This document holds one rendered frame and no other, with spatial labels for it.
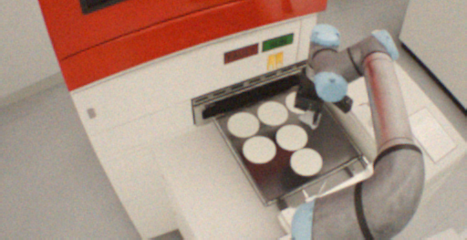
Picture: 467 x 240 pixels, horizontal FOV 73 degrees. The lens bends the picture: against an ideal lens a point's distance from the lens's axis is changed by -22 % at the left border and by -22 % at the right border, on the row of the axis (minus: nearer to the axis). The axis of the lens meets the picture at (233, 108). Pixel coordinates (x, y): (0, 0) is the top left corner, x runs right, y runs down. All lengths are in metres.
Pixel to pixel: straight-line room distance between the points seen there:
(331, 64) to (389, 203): 0.41
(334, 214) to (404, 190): 0.12
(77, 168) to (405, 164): 2.09
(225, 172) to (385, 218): 0.80
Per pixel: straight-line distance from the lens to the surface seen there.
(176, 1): 0.95
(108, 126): 1.23
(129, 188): 1.53
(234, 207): 1.21
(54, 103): 2.87
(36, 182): 2.50
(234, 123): 1.29
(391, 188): 0.57
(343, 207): 0.59
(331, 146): 1.27
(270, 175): 1.18
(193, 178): 1.27
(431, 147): 1.32
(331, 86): 0.85
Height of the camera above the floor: 1.91
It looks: 49 degrees down
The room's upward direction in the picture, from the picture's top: straight up
